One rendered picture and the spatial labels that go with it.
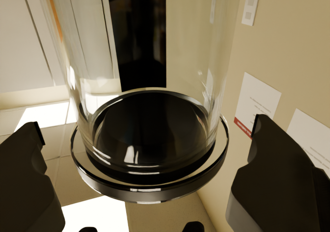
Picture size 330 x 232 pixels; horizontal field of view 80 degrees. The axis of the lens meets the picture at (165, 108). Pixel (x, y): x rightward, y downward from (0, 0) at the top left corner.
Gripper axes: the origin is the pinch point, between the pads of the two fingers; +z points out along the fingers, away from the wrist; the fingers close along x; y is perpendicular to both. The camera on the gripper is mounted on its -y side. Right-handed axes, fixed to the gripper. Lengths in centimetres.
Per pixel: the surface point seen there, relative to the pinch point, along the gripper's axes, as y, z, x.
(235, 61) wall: 19, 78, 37
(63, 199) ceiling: 144, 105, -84
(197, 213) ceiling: 145, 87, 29
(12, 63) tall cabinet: 55, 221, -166
